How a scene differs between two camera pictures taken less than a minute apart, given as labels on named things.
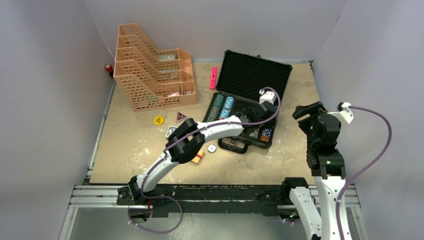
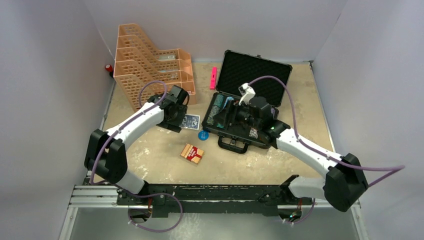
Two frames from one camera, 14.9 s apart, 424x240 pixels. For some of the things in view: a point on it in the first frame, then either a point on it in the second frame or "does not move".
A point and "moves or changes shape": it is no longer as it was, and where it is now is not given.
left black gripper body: [269, 124] to [174, 123]
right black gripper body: [307, 124] to [243, 115]
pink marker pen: [213, 78] does not move
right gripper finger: [317, 108] to [227, 114]
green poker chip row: [215, 108] does not move
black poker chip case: [249, 86] does not move
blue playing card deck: [170, 129] moves or changes shape
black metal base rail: [208, 200] does not move
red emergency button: [109, 67] does not move
